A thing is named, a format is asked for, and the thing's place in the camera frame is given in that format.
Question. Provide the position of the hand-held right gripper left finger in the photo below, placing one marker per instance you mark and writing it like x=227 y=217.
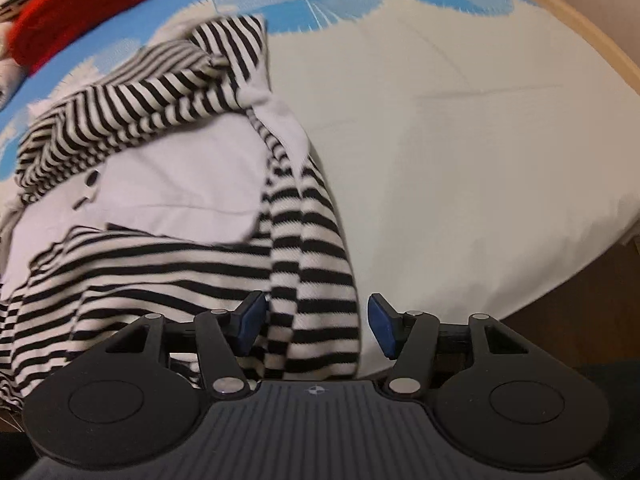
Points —
x=250 y=321

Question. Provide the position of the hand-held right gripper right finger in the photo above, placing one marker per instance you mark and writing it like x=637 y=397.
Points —
x=382 y=325

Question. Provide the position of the striped hoodie with white vest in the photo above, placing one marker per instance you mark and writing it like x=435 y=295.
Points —
x=150 y=270

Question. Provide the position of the blue and white bed sheet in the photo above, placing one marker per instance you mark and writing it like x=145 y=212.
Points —
x=450 y=160

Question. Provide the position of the red folded blanket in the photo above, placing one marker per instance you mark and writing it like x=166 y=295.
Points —
x=85 y=5

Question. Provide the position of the wooden bed frame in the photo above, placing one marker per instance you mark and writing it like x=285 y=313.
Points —
x=597 y=42

